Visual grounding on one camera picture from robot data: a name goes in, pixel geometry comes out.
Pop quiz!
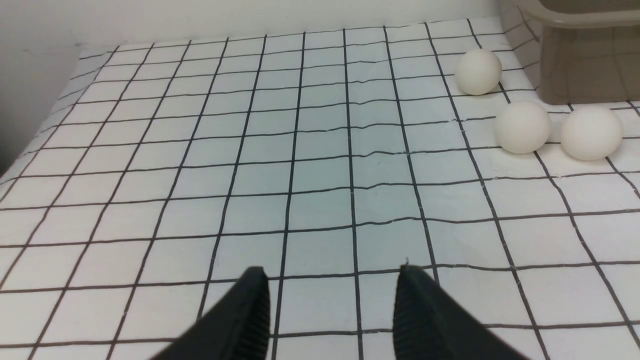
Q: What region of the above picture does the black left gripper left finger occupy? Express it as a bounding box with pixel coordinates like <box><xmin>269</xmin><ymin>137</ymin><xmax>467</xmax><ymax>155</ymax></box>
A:
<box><xmin>153</xmin><ymin>266</ymin><xmax>271</xmax><ymax>360</ymax></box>

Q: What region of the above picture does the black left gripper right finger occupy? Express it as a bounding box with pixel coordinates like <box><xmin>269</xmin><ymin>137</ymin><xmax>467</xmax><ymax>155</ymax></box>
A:
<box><xmin>393</xmin><ymin>264</ymin><xmax>526</xmax><ymax>360</ymax></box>

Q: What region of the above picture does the white ball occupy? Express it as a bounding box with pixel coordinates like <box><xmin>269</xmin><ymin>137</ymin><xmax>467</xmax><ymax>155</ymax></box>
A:
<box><xmin>493</xmin><ymin>101</ymin><xmax>553</xmax><ymax>154</ymax></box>
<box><xmin>454</xmin><ymin>48</ymin><xmax>503</xmax><ymax>96</ymax></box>
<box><xmin>560</xmin><ymin>105</ymin><xmax>624</xmax><ymax>161</ymax></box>

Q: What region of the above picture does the white grid-pattern tablecloth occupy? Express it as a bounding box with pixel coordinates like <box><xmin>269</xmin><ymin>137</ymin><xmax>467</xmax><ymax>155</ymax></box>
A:
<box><xmin>0</xmin><ymin>17</ymin><xmax>639</xmax><ymax>360</ymax></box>

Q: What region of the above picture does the grey-brown plastic bin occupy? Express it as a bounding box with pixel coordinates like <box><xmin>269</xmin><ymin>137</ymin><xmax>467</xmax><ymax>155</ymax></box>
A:
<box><xmin>499</xmin><ymin>0</ymin><xmax>640</xmax><ymax>105</ymax></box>

